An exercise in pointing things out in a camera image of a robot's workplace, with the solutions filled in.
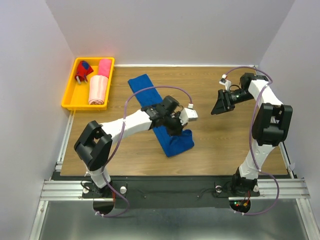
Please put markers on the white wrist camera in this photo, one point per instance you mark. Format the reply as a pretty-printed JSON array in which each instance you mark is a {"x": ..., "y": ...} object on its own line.
[
  {"x": 226, "y": 83},
  {"x": 187, "y": 115}
]

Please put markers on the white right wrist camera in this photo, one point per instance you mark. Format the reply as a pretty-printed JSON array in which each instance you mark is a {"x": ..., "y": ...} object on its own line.
[{"x": 226, "y": 83}]

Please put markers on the blue towel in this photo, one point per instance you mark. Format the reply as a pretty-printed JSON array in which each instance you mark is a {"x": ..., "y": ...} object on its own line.
[{"x": 152, "y": 103}]

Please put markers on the red blue patterned cloth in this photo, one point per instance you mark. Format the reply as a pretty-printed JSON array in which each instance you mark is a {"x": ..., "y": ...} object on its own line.
[{"x": 82, "y": 71}]

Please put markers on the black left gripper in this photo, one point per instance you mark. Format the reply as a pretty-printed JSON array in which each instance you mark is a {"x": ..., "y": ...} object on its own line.
[{"x": 178, "y": 131}]

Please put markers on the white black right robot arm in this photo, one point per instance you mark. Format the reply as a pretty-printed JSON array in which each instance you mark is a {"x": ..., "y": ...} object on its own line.
[{"x": 270, "y": 124}]

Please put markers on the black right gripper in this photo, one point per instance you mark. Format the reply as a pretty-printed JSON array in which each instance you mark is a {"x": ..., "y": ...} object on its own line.
[{"x": 222, "y": 105}]

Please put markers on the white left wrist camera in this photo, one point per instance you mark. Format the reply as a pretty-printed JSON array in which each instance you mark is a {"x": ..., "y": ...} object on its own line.
[{"x": 187, "y": 115}]

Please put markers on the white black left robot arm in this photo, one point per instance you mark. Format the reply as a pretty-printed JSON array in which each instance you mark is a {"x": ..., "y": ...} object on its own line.
[{"x": 95, "y": 142}]

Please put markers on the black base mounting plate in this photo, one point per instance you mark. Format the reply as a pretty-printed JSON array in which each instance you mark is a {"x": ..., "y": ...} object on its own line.
[{"x": 169, "y": 192}]

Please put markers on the yellow plastic tray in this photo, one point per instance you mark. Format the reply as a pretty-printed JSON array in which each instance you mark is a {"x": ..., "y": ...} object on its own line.
[{"x": 76, "y": 96}]

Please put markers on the light pink rolled towel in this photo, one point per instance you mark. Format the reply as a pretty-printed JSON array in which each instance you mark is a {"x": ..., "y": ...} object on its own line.
[{"x": 97, "y": 90}]

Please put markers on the hot pink rolled towel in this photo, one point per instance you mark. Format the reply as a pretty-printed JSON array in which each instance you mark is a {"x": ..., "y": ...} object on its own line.
[{"x": 104, "y": 67}]

